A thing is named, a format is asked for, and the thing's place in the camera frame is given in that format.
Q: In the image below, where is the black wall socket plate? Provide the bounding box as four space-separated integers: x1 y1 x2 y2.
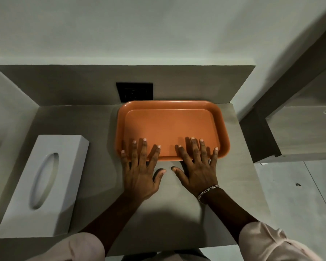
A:
116 82 154 103

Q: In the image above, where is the silver chain bracelet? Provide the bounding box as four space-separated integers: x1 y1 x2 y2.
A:
197 185 220 203

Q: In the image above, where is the orange plastic tray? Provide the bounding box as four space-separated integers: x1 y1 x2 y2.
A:
114 100 231 161

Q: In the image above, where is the person's right forearm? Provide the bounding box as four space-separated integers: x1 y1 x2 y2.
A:
200 187 259 246

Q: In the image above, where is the person's right hand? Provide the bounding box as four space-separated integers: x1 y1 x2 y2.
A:
171 137 219 199

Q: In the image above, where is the white tissue box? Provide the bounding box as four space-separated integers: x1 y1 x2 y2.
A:
0 135 90 239

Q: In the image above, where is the person's left hand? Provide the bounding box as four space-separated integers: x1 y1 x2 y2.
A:
121 138 167 202

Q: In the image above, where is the person's left forearm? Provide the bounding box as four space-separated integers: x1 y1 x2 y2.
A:
80 191 145 257

